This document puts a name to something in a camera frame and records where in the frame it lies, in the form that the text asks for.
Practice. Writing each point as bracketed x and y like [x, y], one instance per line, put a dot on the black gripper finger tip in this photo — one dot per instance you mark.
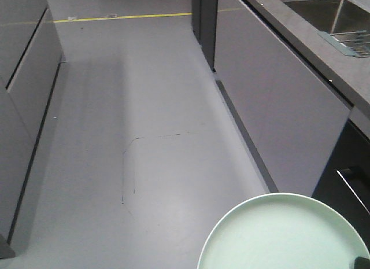
[362, 263]

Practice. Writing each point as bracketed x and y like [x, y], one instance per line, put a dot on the mint green round plate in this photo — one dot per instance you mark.
[282, 230]

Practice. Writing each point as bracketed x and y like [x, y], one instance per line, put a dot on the grey extendable dish drying rack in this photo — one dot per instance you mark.
[352, 44]

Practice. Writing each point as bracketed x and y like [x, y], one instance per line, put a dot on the grey kitchen island cabinet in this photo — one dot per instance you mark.
[292, 90]

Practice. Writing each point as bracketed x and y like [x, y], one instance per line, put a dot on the stainless steel sink basin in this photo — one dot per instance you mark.
[331, 16]

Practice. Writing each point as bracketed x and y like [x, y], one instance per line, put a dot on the dark tall cabinet panel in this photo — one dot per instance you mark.
[204, 20]

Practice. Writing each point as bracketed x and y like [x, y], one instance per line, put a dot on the grey cabinet on left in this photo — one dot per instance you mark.
[30, 56]

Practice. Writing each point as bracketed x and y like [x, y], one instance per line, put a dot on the black oven with steel handle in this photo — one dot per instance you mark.
[344, 183]

